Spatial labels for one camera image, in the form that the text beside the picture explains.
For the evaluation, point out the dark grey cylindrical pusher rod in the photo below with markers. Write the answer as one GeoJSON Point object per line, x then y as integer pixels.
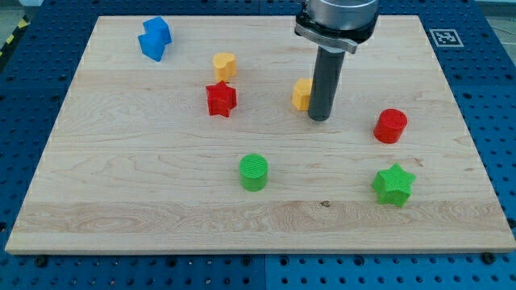
{"type": "Point", "coordinates": [327, 69]}

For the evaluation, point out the yellow hexagon block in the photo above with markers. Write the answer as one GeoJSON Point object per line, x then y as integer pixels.
{"type": "Point", "coordinates": [301, 94]}

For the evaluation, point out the red cylinder block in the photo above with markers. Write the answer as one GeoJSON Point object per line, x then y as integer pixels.
{"type": "Point", "coordinates": [390, 126]}

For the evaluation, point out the yellow heart block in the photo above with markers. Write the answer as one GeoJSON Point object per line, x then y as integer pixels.
{"type": "Point", "coordinates": [225, 66]}

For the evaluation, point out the red star block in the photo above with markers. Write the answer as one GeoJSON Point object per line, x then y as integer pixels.
{"type": "Point", "coordinates": [221, 99]}

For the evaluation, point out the white fiducial marker tag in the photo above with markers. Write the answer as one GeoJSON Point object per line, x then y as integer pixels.
{"type": "Point", "coordinates": [446, 38]}

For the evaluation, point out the green cylinder block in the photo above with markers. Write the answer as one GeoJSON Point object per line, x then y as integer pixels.
{"type": "Point", "coordinates": [253, 172]}

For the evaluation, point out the green star block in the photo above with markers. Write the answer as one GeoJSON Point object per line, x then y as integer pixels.
{"type": "Point", "coordinates": [393, 185]}

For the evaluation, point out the light wooden board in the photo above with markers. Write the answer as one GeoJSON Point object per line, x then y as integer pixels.
{"type": "Point", "coordinates": [135, 165]}

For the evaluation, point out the blue angular block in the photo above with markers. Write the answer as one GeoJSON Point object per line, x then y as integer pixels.
{"type": "Point", "coordinates": [157, 35]}

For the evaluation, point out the yellow black hazard tape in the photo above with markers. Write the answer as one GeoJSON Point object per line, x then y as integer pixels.
{"type": "Point", "coordinates": [14, 37]}

